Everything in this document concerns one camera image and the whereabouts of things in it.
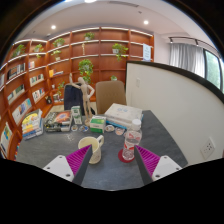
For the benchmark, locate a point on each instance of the white wall power socket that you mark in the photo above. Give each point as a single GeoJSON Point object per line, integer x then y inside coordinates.
{"type": "Point", "coordinates": [208, 148]}

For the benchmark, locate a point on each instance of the window with dark frame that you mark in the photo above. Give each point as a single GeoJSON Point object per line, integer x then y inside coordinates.
{"type": "Point", "coordinates": [213, 68]}

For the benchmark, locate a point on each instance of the white paper notice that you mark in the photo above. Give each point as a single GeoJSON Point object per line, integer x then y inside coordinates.
{"type": "Point", "coordinates": [147, 52]}

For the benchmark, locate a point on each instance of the stack of black books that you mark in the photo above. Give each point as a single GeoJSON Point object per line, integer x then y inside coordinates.
{"type": "Point", "coordinates": [58, 120]}

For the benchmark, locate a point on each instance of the stack of flat white boxes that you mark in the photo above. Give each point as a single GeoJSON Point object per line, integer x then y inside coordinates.
{"type": "Point", "coordinates": [123, 113]}

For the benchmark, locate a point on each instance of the cream ceramic mug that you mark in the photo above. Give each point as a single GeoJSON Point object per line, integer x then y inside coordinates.
{"type": "Point", "coordinates": [91, 150]}

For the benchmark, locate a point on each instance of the orange wooden shelf unit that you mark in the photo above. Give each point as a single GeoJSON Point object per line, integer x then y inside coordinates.
{"type": "Point", "coordinates": [66, 50]}

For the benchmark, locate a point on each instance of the white wall switch plate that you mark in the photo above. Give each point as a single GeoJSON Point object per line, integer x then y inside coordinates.
{"type": "Point", "coordinates": [137, 82]}

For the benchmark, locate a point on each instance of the tall green-white carton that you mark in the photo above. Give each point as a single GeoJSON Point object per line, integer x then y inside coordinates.
{"type": "Point", "coordinates": [76, 115]}

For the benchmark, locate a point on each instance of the small green-white box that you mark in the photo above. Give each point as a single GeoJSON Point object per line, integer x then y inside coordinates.
{"type": "Point", "coordinates": [98, 124]}

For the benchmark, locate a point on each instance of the flat round red coaster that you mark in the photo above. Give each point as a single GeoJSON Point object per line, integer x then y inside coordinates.
{"type": "Point", "coordinates": [120, 157]}

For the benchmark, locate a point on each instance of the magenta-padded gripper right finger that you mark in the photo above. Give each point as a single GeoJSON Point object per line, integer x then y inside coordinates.
{"type": "Point", "coordinates": [151, 163]}

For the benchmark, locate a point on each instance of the clear plastic water bottle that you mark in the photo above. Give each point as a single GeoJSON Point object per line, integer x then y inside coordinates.
{"type": "Point", "coordinates": [131, 141]}

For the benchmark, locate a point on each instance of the round ceiling lights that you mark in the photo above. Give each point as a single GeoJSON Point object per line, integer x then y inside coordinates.
{"type": "Point", "coordinates": [53, 27]}

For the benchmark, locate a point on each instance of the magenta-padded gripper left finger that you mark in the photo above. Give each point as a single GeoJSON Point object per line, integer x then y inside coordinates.
{"type": "Point", "coordinates": [75, 163]}

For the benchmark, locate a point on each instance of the grey window curtain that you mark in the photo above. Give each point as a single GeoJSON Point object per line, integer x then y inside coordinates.
{"type": "Point", "coordinates": [186, 58]}

